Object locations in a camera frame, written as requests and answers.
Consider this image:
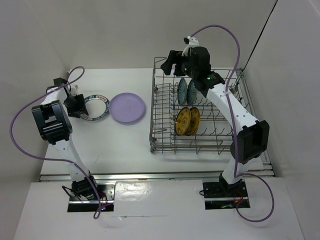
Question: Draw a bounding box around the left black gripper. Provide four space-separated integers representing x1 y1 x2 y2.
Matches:
62 93 88 119

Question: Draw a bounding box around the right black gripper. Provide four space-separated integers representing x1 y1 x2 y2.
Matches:
160 50 198 79

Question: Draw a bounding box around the white plate floral rim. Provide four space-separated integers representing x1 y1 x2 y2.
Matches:
80 94 110 122

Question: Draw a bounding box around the blue patterned plate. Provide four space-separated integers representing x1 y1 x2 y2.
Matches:
186 80 198 105
177 77 188 105

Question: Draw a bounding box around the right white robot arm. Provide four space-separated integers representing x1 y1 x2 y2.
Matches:
160 46 270 196

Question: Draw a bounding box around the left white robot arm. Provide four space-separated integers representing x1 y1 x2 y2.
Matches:
31 77 99 200

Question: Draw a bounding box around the left yellow patterned plate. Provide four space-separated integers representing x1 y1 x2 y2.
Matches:
174 107 191 136

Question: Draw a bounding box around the yellow patterned plate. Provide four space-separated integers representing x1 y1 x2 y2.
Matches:
186 107 200 136
174 107 191 136

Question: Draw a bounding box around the right yellow patterned plate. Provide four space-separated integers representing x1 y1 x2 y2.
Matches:
186 107 200 136

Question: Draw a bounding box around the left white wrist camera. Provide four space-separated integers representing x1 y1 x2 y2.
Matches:
70 85 79 96

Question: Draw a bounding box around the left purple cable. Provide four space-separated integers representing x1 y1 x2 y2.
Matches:
9 66 113 220

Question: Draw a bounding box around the purple cable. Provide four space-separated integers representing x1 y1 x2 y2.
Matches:
191 24 275 223
9 66 113 220

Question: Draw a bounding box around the silver aluminium rail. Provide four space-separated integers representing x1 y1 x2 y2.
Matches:
39 170 226 183

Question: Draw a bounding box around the grey wire dish rack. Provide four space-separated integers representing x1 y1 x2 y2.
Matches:
149 56 251 156

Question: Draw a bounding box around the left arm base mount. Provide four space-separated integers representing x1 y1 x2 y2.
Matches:
67 182 116 213

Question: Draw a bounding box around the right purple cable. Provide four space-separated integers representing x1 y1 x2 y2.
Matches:
191 24 275 223

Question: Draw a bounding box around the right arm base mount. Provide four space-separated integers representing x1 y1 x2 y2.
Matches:
199 180 251 210

